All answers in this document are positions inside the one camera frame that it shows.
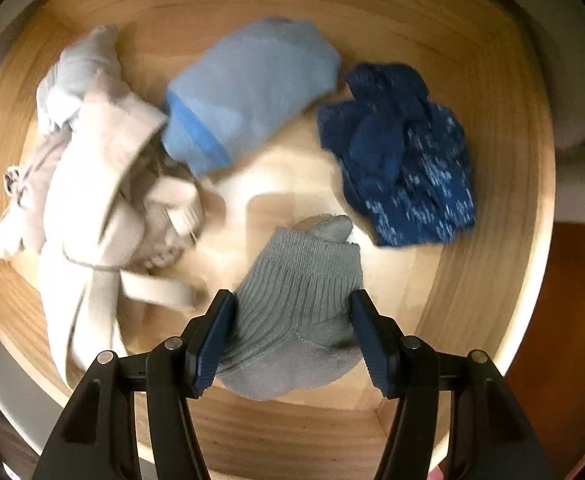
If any light blue sock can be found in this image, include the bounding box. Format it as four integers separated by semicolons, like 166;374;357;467
161;16;342;177

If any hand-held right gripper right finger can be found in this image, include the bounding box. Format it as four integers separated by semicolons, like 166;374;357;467
348;290;553;480

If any light grey underwear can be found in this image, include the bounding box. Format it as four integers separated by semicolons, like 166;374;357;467
35;24;123;136

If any navy floral underwear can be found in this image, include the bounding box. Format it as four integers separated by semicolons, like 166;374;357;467
316;62;477;247

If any wooden drawer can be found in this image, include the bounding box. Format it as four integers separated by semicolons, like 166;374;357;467
0;0;558;480

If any beige bra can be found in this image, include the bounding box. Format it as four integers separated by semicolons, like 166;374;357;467
0;67;206;381

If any grey ribbed sock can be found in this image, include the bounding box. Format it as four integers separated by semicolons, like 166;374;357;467
215;214;368;401

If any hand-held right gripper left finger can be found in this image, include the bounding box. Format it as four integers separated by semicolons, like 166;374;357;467
32;289;238;480

